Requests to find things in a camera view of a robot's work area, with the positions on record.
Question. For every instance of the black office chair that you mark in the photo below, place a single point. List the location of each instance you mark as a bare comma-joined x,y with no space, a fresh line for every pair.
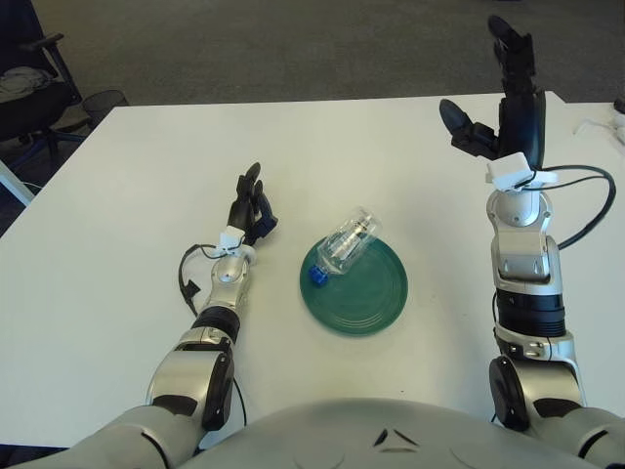
29,110

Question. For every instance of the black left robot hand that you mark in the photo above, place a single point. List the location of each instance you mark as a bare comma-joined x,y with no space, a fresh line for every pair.
244,215

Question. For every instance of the grey crumpled cloth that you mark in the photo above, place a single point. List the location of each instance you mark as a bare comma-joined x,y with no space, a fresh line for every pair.
22,80

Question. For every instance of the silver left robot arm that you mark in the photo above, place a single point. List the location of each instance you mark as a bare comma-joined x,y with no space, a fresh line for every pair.
227,278

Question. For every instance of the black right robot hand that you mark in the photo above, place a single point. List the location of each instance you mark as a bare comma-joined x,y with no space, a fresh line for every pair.
520,122

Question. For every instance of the green round plate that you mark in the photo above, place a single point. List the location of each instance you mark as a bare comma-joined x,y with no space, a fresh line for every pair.
355,284

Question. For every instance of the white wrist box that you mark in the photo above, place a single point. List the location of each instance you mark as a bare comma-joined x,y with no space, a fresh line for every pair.
510,171
232,239

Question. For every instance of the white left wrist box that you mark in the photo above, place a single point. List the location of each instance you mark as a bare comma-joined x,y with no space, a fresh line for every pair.
232,239

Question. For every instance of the clear bottle with blue cap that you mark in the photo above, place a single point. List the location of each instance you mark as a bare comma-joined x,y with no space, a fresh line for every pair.
346,246

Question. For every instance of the grey robot torso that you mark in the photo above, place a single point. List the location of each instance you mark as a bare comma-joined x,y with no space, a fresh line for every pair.
342,439

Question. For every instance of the black mesh wastebasket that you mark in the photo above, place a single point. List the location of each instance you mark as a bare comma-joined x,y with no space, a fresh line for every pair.
103,102

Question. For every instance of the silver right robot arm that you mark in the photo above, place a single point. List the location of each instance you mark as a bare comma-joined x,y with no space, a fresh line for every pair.
527,273

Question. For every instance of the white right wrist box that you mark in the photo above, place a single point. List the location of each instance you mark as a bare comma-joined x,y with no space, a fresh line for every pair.
510,171

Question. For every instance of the white furniture panel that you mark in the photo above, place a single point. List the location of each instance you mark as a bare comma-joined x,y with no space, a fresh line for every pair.
14,183

